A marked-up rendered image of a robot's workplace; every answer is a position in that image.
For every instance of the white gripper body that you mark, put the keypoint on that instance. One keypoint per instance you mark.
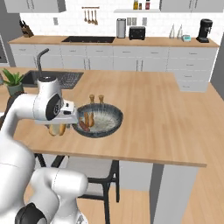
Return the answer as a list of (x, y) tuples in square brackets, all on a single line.
[(58, 119)]

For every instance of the reddish brown sausage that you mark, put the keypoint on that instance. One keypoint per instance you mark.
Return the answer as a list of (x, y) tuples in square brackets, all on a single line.
[(84, 126)]

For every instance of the grey metal canister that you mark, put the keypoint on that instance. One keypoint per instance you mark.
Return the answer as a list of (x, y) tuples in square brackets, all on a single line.
[(121, 28)]

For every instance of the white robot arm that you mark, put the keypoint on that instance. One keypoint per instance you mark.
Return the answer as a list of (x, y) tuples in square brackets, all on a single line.
[(17, 163)]

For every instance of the tan bun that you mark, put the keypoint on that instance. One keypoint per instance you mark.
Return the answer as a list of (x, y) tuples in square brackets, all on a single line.
[(91, 119), (62, 129), (52, 130), (86, 117)]

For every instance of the dark speckled bowl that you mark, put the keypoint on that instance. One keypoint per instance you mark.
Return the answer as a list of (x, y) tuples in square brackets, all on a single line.
[(109, 118)]

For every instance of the green potted plant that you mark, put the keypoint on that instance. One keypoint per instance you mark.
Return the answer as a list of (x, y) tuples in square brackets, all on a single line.
[(13, 81)]

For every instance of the red bottle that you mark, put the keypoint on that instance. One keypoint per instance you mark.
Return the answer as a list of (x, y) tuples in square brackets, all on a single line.
[(147, 4)]

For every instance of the wooden knife block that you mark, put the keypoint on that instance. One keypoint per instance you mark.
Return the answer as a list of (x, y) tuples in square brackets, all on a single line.
[(26, 30)]

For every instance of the grey wall cupboard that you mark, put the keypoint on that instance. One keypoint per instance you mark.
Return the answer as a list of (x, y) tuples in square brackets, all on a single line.
[(32, 5), (192, 5)]

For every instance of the black hob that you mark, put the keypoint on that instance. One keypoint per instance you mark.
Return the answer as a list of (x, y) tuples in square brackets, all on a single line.
[(89, 39)]

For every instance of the small dark jar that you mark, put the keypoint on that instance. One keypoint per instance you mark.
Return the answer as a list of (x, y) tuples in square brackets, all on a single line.
[(140, 6)]

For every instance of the yellow bottle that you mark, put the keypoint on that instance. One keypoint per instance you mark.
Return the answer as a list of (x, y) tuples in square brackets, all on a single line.
[(135, 4)]

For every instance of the white wall shelf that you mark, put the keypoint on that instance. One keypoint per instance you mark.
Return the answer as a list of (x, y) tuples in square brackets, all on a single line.
[(136, 10)]

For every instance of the dark grey tap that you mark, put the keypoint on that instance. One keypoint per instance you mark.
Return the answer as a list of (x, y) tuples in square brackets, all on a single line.
[(39, 62)]

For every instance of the grey island base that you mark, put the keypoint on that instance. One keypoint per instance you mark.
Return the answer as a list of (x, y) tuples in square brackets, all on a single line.
[(172, 195)]

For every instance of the white bottle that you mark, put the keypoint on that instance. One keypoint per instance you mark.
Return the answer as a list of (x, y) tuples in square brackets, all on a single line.
[(172, 32), (180, 32)]

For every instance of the black coffee machine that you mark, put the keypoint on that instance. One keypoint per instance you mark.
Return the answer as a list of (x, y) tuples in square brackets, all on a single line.
[(204, 30)]

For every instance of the small teal box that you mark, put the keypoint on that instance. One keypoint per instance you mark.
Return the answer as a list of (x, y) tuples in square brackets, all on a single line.
[(186, 38)]

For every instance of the steel oven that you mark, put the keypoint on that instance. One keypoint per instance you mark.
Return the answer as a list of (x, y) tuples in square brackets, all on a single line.
[(3, 49)]

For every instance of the wooden shaker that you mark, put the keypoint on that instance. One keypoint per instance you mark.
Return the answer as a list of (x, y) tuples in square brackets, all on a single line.
[(92, 99), (101, 99)]

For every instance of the white base cupboard run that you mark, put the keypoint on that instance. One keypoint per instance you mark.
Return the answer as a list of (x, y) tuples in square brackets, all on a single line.
[(131, 58)]

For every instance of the black toaster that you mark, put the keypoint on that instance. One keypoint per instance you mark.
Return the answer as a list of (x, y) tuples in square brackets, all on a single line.
[(137, 33)]

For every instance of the dark sink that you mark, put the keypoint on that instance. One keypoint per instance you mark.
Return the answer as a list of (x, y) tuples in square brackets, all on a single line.
[(65, 79)]

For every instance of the rail with hanging wooden tools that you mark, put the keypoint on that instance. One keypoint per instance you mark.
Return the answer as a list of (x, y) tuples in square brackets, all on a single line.
[(91, 16)]

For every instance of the black stool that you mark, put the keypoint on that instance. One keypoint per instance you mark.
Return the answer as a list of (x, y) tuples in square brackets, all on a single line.
[(110, 180)]

